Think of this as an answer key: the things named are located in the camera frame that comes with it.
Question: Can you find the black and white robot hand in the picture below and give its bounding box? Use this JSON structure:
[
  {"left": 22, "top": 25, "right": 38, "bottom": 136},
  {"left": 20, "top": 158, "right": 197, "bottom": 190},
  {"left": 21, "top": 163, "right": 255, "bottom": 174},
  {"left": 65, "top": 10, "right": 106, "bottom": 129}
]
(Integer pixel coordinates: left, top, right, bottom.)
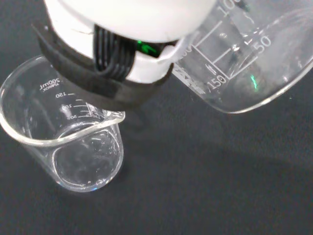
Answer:
[{"left": 31, "top": 0, "right": 217, "bottom": 108}]

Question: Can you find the clear glass beaker 200ml print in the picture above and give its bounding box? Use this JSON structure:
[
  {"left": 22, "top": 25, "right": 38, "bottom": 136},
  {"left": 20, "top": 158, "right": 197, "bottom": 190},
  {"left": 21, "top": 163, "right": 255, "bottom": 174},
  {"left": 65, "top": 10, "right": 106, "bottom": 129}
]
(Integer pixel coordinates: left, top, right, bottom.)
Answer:
[{"left": 0, "top": 54, "right": 127, "bottom": 194}]

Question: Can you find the black bench cloth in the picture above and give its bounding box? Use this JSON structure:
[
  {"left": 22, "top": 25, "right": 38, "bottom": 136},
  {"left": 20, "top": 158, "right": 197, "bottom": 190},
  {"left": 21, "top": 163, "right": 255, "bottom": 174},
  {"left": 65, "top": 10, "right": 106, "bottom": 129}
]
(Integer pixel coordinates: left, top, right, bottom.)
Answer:
[{"left": 0, "top": 0, "right": 313, "bottom": 235}]

